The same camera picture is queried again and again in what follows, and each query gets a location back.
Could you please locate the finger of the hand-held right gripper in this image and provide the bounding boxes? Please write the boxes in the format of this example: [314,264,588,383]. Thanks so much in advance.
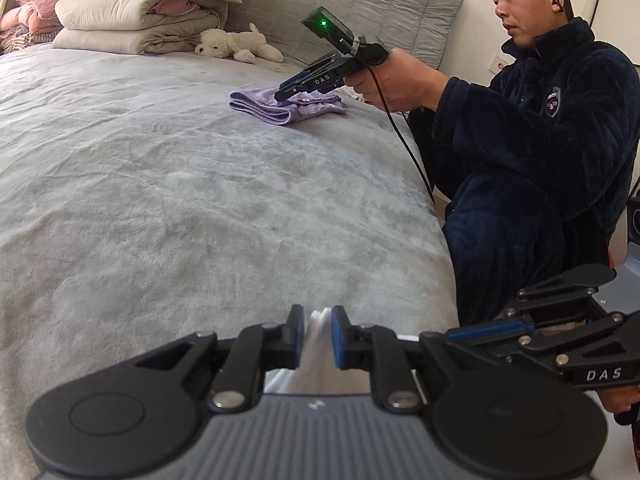
[487,310,640,391]
[447,263,618,346]

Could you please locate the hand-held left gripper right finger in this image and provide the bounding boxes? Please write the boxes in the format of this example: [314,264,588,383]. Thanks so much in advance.
[330,305,521,411]

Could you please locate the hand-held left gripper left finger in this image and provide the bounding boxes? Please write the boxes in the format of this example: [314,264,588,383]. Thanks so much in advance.
[135,304,306,412]

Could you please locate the white garment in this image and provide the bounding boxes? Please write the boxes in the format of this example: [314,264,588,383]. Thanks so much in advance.
[264,307,373,396]

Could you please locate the person's right hand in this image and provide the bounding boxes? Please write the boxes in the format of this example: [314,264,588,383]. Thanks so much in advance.
[597,385,640,428]

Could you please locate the grey bed blanket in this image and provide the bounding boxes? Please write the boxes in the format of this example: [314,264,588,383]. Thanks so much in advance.
[0,42,461,480]

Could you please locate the purple garment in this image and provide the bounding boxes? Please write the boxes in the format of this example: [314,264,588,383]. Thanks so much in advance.
[229,87,347,126]

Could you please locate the white plush toy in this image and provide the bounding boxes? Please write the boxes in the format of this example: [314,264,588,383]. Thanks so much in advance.
[194,23,284,64]

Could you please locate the grey quilted headboard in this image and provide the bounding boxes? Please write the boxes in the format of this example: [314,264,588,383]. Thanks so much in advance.
[215,0,465,71]

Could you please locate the thick folded grey quilt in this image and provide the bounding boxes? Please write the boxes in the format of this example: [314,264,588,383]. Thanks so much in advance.
[52,0,231,56]

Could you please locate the pink folded quilt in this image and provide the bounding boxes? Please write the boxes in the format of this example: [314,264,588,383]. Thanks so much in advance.
[0,2,66,33]

